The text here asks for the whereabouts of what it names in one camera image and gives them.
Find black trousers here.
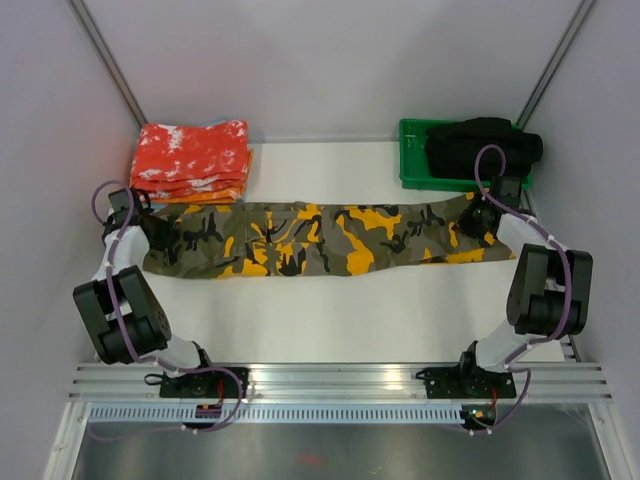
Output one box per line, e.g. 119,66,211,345
424,117,544,181

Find camouflage yellow green trousers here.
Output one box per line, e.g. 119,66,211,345
143,194,515,279

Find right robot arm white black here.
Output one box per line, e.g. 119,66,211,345
455,176,593,396

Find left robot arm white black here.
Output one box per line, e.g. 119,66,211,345
73,181,218,397

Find red white folded trousers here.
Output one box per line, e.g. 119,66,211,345
129,123,250,184

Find orange folded trousers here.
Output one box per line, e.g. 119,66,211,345
130,148,254,204

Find green plastic tray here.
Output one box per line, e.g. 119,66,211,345
399,117,543,192

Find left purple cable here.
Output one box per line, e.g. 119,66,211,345
89,179,245,434

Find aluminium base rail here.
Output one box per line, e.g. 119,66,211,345
67,362,613,404

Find white slotted cable duct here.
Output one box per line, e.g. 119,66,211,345
89,403,463,425

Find right corner aluminium post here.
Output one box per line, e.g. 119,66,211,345
516,0,599,128

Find corner aluminium post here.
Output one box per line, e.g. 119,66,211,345
66,0,147,128
516,0,599,128

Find left corner aluminium post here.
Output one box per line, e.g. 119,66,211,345
66,0,147,128

